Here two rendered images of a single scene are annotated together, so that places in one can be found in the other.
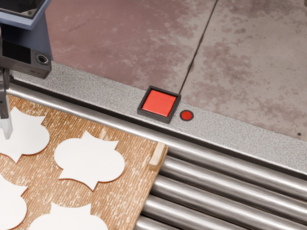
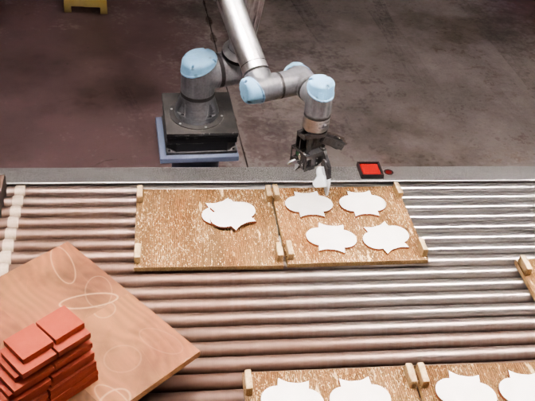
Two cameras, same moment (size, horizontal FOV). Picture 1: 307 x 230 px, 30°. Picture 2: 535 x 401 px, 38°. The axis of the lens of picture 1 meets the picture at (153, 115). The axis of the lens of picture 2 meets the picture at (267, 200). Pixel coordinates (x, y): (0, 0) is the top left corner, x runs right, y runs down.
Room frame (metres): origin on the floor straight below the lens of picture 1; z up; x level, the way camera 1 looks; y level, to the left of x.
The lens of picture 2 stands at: (-0.84, 1.35, 2.37)
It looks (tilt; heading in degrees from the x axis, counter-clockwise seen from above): 38 degrees down; 329
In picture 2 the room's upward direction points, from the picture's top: 6 degrees clockwise
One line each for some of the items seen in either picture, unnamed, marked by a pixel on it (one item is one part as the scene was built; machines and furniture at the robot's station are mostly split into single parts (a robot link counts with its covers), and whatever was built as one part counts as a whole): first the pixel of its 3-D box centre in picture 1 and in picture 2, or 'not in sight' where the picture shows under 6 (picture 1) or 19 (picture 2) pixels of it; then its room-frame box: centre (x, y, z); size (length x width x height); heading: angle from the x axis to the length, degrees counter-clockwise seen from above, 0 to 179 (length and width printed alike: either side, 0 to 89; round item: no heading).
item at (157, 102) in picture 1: (159, 104); (369, 170); (0.79, -0.01, 0.92); 0.06 x 0.06 x 0.01; 70
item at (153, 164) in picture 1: (157, 156); (397, 190); (0.64, -0.01, 0.95); 0.06 x 0.02 x 0.03; 160
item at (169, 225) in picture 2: not in sight; (206, 227); (0.72, 0.61, 0.93); 0.41 x 0.35 x 0.02; 69
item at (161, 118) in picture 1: (159, 104); (369, 169); (0.79, -0.01, 0.92); 0.08 x 0.08 x 0.02; 70
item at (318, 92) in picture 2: not in sight; (318, 96); (0.70, 0.30, 1.32); 0.09 x 0.08 x 0.11; 179
